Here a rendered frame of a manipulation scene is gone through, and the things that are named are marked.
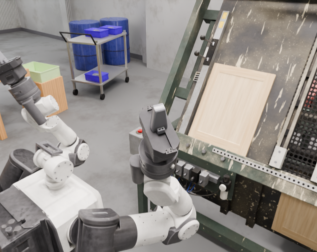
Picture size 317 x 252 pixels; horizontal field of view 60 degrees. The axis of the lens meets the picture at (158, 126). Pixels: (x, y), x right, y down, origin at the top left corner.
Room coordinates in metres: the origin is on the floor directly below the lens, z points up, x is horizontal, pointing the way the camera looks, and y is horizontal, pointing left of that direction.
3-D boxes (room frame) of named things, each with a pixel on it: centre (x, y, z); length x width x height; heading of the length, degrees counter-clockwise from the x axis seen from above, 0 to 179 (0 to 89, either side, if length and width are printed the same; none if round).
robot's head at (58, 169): (0.64, 0.30, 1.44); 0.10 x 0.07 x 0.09; 50
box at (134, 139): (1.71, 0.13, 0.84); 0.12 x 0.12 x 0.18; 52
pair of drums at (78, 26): (6.54, 1.31, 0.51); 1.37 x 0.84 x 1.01; 140
